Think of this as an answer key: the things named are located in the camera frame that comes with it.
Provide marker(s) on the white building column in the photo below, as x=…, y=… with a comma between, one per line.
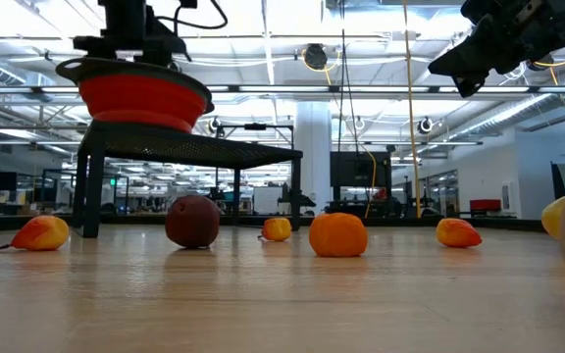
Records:
x=313, y=157

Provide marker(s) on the dark red toy plum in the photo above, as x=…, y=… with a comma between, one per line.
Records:
x=192, y=221

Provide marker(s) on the red collapsible colander grey rim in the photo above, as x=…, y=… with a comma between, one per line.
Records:
x=140, y=98

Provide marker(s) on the red storage bin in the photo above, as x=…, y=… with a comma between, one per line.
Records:
x=485, y=205

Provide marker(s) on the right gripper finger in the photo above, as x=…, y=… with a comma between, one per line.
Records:
x=466, y=49
x=476, y=66

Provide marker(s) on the black perforated metal rack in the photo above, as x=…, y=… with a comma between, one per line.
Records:
x=189, y=147

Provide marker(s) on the large black screen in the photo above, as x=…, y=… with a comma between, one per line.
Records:
x=358, y=169

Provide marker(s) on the orange toy tangerine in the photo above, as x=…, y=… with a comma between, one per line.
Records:
x=338, y=235

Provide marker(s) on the small orange-yellow toy pear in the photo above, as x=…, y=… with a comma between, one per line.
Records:
x=458, y=233
x=42, y=233
x=276, y=229

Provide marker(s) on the red-yellow toy mango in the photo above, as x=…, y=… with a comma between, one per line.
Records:
x=553, y=218

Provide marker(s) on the black aluminium table frame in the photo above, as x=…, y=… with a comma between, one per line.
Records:
x=410, y=221

